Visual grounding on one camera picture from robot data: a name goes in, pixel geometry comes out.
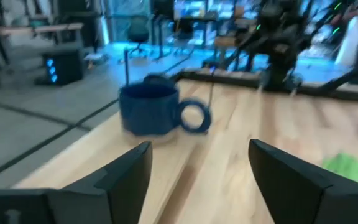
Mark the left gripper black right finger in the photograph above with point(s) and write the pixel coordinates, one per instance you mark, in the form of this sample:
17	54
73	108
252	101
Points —
297	193

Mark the black round object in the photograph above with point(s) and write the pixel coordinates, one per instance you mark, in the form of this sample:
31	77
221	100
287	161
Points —
157	80

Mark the wooden top work table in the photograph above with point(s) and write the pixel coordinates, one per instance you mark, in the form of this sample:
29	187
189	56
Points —
51	28

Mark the black table edge rail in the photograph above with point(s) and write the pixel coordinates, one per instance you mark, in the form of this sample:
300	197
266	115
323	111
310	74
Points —
228	79

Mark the black computer tower blue lights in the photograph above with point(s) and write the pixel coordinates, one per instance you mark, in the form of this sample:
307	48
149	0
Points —
64	68

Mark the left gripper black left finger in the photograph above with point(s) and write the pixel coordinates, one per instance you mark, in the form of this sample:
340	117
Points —
120	193

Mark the rolled green towel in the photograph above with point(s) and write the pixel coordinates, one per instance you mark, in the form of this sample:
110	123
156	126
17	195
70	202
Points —
353	171

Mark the black office chair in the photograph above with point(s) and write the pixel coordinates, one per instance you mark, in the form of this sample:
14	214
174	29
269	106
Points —
138	31

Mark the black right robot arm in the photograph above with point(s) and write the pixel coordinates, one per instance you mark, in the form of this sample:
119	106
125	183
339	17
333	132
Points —
278	46

